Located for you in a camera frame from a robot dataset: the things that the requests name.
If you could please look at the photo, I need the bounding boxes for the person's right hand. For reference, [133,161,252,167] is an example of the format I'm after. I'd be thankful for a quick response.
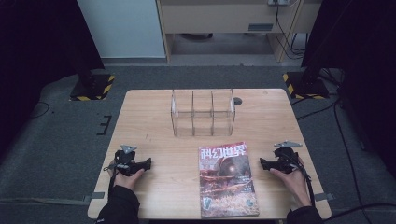
[269,156,312,209]

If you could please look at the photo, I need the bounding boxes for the grey tape strip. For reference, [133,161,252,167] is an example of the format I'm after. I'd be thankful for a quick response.
[82,191,106,203]
[313,191,334,203]

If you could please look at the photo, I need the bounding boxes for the black hanging cables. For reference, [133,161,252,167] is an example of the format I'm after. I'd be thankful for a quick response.
[272,0,309,61]

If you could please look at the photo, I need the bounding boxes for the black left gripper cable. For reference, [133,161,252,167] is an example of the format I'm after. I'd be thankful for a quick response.
[103,162,120,198]

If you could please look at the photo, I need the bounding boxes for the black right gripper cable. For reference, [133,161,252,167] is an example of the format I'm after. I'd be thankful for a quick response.
[286,152,316,207]

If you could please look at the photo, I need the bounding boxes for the black floor cable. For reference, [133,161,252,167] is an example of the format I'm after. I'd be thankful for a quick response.
[290,92,345,122]
[29,100,51,119]
[322,203,396,223]
[332,99,374,224]

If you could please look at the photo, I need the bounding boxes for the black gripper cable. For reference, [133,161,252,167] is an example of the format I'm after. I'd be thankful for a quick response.
[286,152,316,207]
[103,162,120,198]

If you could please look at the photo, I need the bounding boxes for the person's left hand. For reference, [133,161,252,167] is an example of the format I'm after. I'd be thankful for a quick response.
[107,160,146,191]

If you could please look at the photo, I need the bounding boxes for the red cover magazine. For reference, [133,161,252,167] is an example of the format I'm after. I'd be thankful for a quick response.
[197,141,261,219]

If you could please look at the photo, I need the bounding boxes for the white panel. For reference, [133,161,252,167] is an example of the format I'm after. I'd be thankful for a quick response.
[76,0,167,60]

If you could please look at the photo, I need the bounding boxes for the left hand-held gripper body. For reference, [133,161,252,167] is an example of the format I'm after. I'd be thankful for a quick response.
[113,144,142,177]

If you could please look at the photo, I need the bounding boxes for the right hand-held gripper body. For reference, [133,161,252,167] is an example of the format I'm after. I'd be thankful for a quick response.
[272,140,304,174]

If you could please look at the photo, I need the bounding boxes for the striped-edge black stand base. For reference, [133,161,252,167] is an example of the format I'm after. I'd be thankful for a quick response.
[69,73,116,102]
[282,70,331,101]

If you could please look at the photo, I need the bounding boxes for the clear acrylic divided rack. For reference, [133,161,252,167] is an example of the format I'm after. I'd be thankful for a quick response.
[170,89,236,138]

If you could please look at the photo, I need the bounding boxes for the black curtain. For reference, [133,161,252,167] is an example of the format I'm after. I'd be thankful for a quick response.
[0,0,106,162]
[301,0,396,179]

